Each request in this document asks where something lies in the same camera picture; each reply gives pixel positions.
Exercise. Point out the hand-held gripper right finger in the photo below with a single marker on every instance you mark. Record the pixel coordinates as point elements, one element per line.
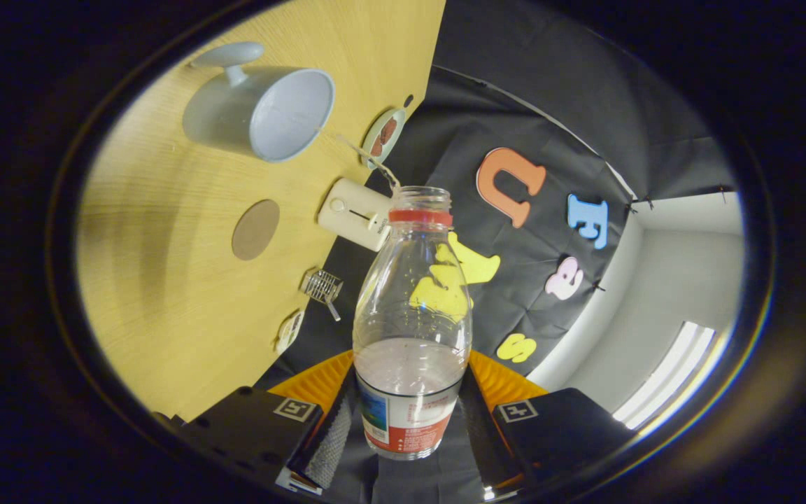
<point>480,437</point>

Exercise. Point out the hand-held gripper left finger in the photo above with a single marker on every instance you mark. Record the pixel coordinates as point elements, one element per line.
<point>333,437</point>

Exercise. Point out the clear plastic juice bottle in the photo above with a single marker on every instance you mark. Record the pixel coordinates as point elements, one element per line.
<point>410,392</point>

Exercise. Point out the round brown coaster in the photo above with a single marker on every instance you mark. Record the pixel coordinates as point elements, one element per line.
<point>256,229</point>

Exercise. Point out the white cup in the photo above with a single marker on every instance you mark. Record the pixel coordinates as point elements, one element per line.
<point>228,112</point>

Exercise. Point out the white divided spice dish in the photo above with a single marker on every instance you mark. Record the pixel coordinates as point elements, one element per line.
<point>290,332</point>

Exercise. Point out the long ceiling light panel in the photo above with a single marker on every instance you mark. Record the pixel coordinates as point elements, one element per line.
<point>665,374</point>

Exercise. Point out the wooden table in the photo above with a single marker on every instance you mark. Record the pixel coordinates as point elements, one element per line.
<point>186,301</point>

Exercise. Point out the white toaster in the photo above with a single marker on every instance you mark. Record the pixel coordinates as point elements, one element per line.
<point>347,210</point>

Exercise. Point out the reddish brown meat piece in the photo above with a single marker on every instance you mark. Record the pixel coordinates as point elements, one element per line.
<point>376,148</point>
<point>388,131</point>

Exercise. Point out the pale green plate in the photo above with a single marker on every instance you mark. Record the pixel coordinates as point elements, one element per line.
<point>394,119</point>

